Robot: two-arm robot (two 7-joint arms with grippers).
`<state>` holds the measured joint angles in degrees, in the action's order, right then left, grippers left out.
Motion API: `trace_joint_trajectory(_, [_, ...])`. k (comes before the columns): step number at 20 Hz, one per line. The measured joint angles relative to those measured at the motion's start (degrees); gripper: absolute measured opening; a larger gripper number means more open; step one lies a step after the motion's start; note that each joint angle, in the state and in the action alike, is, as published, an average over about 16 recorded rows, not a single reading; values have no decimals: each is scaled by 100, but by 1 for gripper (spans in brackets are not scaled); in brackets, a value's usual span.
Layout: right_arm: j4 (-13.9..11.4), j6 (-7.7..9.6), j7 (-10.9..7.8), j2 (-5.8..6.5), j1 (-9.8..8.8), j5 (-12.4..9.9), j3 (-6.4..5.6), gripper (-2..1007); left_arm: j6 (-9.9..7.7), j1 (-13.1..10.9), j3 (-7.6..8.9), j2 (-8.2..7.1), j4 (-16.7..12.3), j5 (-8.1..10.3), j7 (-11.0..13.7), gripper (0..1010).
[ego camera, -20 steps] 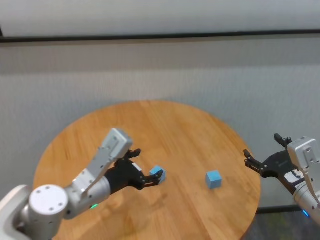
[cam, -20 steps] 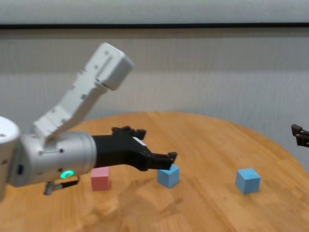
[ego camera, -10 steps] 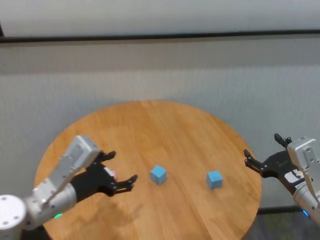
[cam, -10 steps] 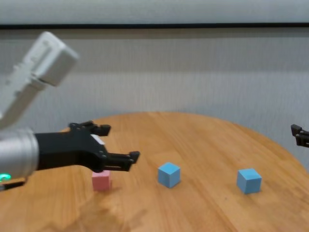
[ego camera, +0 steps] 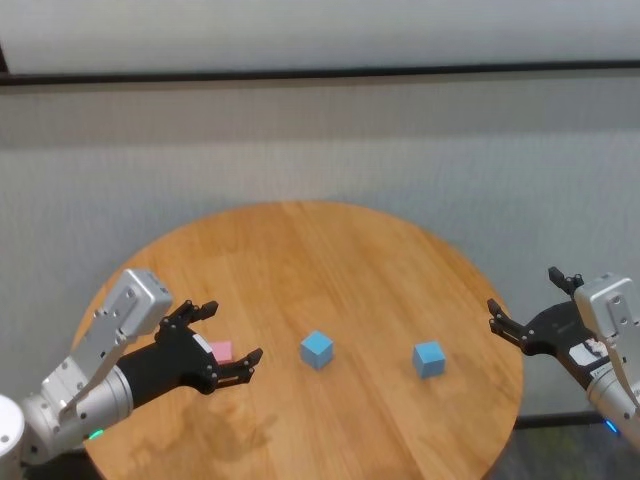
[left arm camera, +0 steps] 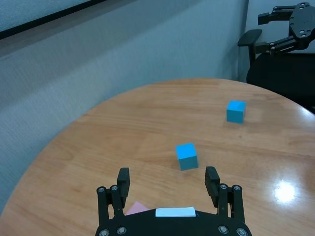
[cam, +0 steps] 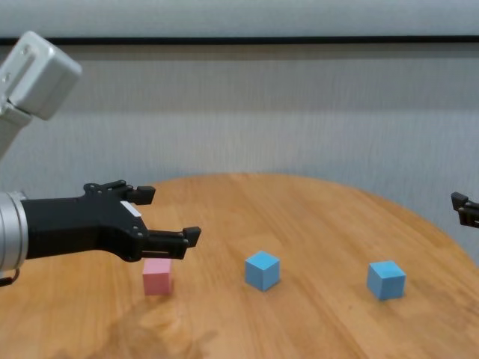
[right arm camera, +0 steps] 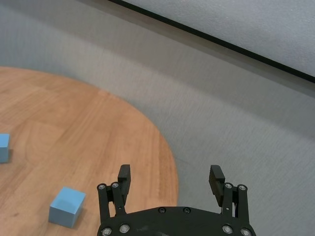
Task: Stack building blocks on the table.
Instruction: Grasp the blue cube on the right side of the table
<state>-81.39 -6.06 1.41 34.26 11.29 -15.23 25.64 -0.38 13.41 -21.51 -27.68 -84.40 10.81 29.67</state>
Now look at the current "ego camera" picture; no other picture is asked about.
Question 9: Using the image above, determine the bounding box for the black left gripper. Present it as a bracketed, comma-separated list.
[117, 300, 264, 406]

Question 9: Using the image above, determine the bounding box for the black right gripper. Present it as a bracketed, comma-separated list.
[487, 266, 611, 389]

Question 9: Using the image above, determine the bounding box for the pink cube block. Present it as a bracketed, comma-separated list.
[208, 340, 235, 365]

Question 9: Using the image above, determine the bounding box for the blue cube block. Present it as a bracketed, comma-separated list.
[411, 340, 446, 380]
[299, 329, 335, 371]

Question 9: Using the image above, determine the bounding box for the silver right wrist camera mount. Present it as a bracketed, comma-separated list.
[573, 273, 640, 416]

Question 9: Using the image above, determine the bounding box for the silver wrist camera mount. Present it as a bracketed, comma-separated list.
[42, 268, 174, 416]
[573, 273, 640, 416]

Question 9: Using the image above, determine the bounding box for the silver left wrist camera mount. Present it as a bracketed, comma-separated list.
[42, 268, 174, 416]

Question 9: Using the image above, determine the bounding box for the black wall rail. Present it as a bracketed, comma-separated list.
[0, 59, 640, 87]

